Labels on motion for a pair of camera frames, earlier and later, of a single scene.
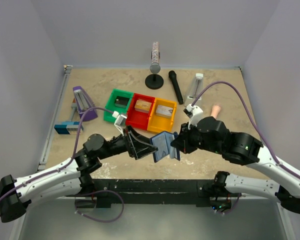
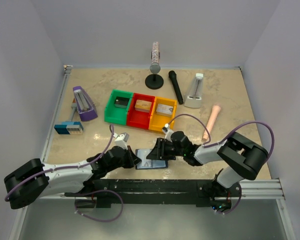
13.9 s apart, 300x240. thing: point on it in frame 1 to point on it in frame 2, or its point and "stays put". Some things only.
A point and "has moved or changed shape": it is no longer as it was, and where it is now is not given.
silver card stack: [164, 110] stays put
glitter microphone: [155, 67] stays put
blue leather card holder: [162, 141] has moved or changed shape
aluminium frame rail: [67, 69] stays put
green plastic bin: [110, 104] stays put
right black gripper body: [191, 137] to [169, 150]
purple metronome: [83, 103] stays put
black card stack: [121, 102] stays put
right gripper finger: [179, 143] to [158, 152]
